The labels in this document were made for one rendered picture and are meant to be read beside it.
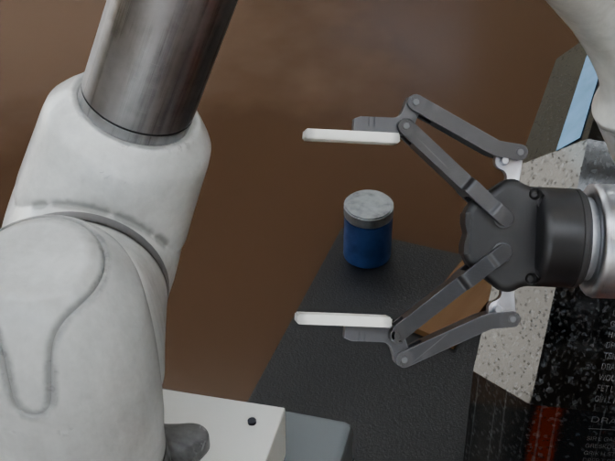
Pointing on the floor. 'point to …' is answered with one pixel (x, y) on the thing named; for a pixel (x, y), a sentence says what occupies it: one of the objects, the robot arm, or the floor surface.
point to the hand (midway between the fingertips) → (315, 226)
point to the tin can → (368, 229)
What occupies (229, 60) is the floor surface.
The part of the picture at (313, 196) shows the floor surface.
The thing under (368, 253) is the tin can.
